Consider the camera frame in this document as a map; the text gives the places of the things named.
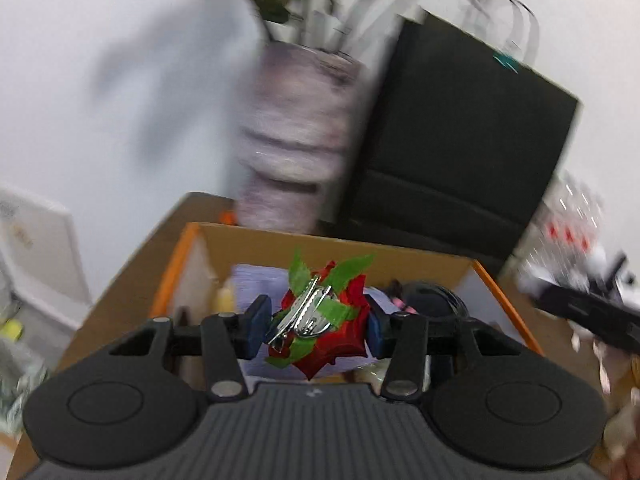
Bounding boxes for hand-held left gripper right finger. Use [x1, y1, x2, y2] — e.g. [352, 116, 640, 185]
[364, 294, 533, 403]

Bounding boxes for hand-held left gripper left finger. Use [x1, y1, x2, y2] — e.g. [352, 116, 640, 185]
[107, 295, 273, 401]

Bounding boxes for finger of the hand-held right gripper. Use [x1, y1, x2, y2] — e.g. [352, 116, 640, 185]
[532, 282, 601, 333]

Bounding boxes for red flower hair clip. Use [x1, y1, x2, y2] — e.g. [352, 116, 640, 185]
[265, 247, 377, 381]

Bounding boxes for white yellow plush hamster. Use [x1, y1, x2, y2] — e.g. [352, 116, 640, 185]
[215, 277, 239, 316]

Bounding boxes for red cardboard box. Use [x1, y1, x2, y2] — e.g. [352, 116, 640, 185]
[148, 221, 546, 396]

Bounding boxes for wooden desktop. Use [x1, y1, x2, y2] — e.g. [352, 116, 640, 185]
[0, 190, 640, 480]

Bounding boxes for clear plastic packet red dots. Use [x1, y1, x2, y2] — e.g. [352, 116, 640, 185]
[575, 182, 608, 271]

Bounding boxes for clear water bottle red label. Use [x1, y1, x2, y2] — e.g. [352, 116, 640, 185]
[537, 175, 563, 266]
[557, 177, 581, 268]

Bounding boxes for purple ceramic vase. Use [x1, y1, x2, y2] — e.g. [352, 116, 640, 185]
[235, 42, 363, 235]

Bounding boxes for black paper bag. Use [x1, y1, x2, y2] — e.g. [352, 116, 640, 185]
[320, 12, 583, 276]

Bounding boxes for white box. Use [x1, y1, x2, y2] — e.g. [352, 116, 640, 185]
[0, 185, 94, 333]

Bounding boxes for green binder clip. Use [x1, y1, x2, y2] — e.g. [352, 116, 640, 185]
[492, 51, 522, 74]

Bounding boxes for dried flowers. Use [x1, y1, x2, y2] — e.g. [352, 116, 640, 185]
[140, 0, 451, 58]

